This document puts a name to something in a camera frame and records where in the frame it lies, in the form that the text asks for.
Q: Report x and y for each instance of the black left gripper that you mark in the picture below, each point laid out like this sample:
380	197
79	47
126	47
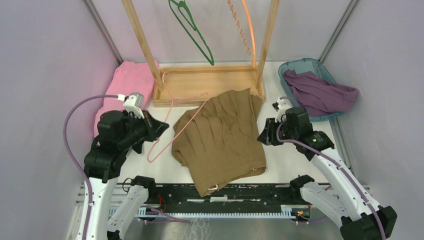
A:
154	127

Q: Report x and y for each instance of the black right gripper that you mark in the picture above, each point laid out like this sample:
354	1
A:
267	136

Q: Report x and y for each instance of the tan brown pleated skirt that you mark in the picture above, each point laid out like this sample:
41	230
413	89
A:
218	142

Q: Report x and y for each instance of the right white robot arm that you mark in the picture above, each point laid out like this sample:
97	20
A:
353	209

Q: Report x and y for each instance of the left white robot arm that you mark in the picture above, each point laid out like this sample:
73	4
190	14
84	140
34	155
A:
118	132

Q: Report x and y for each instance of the green hanger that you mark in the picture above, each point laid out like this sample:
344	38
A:
183	14

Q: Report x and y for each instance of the wooden clothes rack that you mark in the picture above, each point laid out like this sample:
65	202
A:
186	86

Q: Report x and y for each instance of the pink garment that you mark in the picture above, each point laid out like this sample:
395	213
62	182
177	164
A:
129	77

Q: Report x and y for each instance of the purple garment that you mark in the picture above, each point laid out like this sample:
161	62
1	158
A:
319	96

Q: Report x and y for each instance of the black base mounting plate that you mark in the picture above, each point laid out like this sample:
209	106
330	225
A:
235	198

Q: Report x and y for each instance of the teal plastic bin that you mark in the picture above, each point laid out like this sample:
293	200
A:
305	65

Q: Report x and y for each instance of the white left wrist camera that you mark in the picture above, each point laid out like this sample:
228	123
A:
133	104

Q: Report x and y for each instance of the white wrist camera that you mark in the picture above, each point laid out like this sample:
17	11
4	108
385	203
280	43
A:
281	105
133	104

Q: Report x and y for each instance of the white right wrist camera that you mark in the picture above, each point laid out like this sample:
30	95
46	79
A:
281	105

